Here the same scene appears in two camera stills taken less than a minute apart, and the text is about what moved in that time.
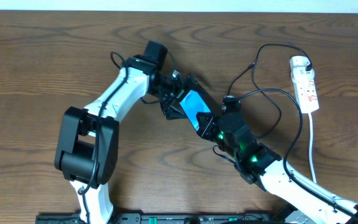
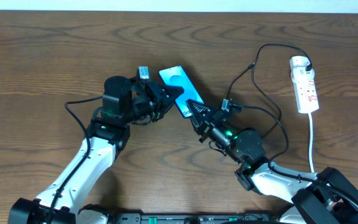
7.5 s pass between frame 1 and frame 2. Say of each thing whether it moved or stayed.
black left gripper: moved
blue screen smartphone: moved
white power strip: stayed
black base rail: stayed
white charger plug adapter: stayed
